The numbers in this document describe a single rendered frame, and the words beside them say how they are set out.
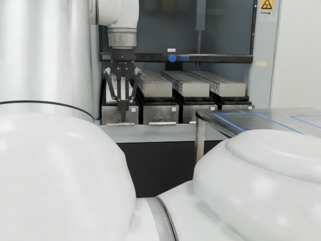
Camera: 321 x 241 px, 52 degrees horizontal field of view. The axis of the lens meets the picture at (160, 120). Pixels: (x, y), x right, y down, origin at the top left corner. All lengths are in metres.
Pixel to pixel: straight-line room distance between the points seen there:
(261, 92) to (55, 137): 1.27
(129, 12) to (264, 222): 0.87
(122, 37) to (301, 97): 2.07
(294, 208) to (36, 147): 0.16
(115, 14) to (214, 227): 0.85
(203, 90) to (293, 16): 1.56
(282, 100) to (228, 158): 2.56
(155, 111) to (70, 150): 1.02
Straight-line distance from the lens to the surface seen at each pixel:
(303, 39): 2.81
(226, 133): 0.88
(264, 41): 1.42
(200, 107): 1.26
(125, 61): 1.05
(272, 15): 1.43
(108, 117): 1.22
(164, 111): 1.23
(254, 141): 0.24
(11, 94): 0.25
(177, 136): 1.26
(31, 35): 0.27
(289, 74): 2.77
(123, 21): 1.01
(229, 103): 1.30
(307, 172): 0.22
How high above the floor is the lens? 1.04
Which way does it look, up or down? 14 degrees down
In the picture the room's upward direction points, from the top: 1 degrees clockwise
